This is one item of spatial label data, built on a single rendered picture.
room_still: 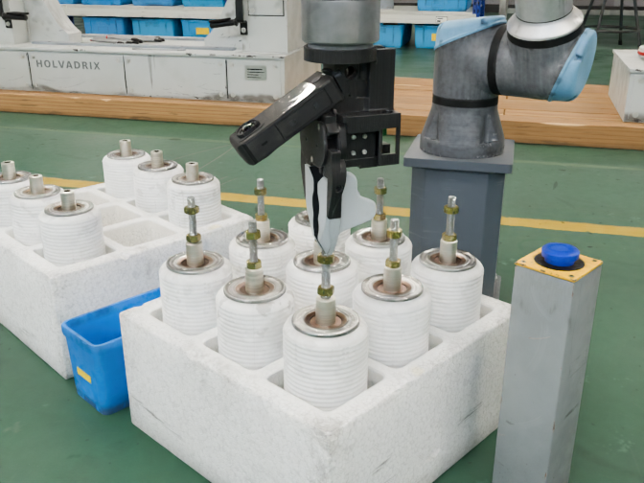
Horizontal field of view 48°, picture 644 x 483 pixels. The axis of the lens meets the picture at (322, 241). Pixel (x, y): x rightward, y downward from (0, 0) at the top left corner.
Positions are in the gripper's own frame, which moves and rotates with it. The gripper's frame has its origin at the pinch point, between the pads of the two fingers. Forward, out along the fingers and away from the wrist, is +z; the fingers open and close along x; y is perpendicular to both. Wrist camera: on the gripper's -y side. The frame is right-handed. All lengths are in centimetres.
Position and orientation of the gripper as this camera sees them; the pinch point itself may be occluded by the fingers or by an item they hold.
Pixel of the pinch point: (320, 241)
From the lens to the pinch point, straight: 76.4
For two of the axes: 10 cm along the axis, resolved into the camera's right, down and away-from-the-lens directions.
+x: -3.6, -3.5, 8.7
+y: 9.3, -1.3, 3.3
